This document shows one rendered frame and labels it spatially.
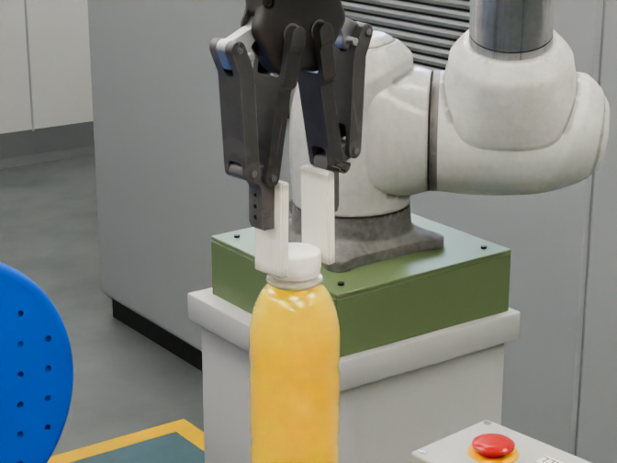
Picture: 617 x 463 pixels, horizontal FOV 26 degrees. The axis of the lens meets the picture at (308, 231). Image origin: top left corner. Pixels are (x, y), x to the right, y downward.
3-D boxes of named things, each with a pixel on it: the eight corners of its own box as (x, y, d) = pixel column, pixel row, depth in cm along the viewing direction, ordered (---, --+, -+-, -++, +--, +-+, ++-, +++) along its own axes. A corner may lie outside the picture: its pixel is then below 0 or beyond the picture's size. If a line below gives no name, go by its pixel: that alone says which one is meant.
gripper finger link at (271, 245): (289, 182, 94) (281, 184, 93) (288, 276, 96) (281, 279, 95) (262, 174, 96) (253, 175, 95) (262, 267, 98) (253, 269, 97)
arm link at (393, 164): (298, 182, 183) (297, 22, 177) (431, 186, 181) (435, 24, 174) (281, 217, 168) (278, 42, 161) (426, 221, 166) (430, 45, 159)
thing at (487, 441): (490, 439, 116) (490, 427, 116) (522, 453, 114) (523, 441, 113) (463, 452, 114) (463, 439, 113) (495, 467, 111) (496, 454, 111)
